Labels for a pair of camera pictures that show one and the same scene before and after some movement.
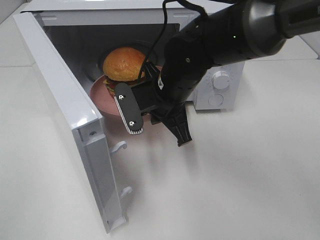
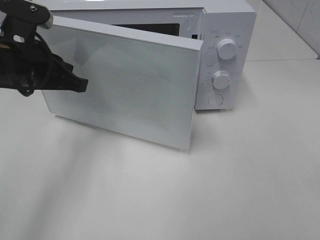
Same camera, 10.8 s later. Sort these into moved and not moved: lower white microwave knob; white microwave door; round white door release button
Moved: white microwave door
Not moved: round white door release button; lower white microwave knob
